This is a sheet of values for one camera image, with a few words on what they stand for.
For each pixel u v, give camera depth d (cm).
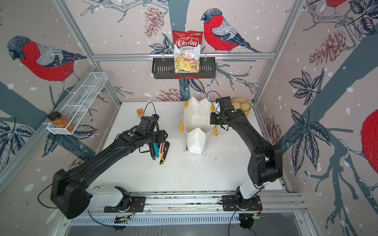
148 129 62
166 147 93
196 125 105
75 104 77
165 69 95
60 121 61
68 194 39
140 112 114
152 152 92
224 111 67
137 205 73
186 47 85
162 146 95
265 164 44
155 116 73
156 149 95
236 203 73
